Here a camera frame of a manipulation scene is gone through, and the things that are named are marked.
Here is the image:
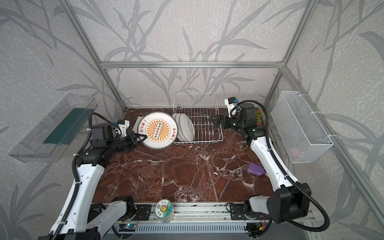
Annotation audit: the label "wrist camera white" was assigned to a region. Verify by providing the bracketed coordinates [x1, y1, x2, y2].
[225, 97, 238, 118]
[115, 120, 130, 138]

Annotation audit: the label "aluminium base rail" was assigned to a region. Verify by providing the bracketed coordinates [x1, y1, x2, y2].
[55, 201, 319, 240]

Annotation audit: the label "left green circuit board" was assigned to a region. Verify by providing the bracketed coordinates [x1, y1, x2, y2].
[118, 223, 138, 233]

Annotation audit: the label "purple scoop pink handle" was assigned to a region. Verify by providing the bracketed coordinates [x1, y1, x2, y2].
[247, 163, 267, 176]

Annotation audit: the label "pink object in basket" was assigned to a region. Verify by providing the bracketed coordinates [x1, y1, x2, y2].
[288, 147, 302, 159]

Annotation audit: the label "round tape roll green label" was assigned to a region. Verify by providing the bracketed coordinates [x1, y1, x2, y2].
[155, 199, 175, 223]

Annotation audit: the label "clear plastic wall shelf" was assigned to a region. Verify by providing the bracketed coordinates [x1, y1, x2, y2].
[9, 94, 98, 163]

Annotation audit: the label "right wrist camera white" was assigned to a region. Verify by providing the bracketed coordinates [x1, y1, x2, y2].
[225, 97, 238, 118]

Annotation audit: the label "white wire dish rack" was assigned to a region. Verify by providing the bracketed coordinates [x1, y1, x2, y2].
[173, 94, 224, 145]

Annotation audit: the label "right circuit board wires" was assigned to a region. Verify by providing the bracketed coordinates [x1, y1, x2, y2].
[244, 221, 268, 238]

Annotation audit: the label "white mesh wall basket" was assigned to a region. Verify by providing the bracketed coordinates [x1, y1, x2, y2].
[272, 91, 334, 164]

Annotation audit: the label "round white plate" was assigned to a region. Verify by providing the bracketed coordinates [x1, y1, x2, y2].
[137, 112, 179, 150]
[177, 113, 186, 142]
[180, 114, 195, 142]
[172, 113, 179, 124]

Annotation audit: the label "white pot artificial flowers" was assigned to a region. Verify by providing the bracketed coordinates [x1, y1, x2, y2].
[255, 109, 264, 126]

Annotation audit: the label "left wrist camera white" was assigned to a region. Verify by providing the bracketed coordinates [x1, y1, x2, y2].
[115, 120, 130, 138]

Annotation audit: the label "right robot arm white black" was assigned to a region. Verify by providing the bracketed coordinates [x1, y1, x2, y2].
[210, 97, 331, 232]

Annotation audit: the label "square white plate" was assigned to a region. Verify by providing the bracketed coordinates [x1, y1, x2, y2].
[132, 116, 143, 133]

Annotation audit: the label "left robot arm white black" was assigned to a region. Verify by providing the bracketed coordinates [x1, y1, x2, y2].
[39, 113, 147, 240]

